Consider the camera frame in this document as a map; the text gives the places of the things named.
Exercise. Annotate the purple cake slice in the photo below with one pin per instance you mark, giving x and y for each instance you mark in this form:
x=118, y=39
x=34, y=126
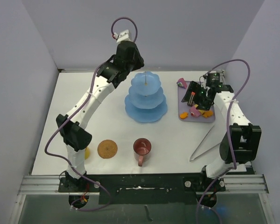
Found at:
x=181, y=83

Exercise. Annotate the orange cookie right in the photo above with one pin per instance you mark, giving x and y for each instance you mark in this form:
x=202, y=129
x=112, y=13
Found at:
x=207, y=114

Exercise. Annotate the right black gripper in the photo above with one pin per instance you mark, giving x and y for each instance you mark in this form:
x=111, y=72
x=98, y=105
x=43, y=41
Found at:
x=196, y=87

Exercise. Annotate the purple serving tray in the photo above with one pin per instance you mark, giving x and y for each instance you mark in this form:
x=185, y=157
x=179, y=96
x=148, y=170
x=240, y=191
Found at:
x=183, y=107

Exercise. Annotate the orange cookie left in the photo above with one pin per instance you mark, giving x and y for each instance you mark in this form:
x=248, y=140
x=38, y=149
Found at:
x=184, y=115

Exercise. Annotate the blue three-tier cake stand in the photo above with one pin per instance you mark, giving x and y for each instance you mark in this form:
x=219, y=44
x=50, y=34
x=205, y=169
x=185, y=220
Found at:
x=146, y=102

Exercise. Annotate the pink patterned mug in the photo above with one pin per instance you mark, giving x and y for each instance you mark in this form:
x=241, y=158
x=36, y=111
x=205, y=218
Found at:
x=142, y=148

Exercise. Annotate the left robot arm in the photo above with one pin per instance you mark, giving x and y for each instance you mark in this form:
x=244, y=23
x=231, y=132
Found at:
x=105, y=80

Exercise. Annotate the orange cookie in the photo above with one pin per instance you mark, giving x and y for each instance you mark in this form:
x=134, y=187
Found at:
x=207, y=114
x=184, y=115

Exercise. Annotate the pink strawberry cake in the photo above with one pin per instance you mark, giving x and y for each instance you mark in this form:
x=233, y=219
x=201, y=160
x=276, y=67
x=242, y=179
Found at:
x=194, y=113

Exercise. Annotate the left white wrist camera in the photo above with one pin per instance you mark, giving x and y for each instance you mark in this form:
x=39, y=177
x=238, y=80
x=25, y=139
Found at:
x=122, y=36

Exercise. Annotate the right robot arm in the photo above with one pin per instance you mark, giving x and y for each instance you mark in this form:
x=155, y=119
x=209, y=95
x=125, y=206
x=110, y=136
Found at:
x=241, y=140

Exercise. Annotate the woven rattan coaster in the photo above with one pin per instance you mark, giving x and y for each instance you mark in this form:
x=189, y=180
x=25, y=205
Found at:
x=107, y=149

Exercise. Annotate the metal tongs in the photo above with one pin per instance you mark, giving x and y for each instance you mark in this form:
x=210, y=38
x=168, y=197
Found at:
x=211, y=140

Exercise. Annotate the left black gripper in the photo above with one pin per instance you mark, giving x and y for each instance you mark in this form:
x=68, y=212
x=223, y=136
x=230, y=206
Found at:
x=139, y=64

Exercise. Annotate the yellow enamel mug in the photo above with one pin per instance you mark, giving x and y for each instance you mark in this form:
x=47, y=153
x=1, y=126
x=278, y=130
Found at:
x=86, y=153

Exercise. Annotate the chocolate layered cake slice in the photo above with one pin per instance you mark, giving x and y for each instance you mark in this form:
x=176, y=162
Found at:
x=191, y=101

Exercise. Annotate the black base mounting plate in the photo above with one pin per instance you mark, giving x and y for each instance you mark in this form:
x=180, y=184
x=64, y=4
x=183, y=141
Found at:
x=146, y=189

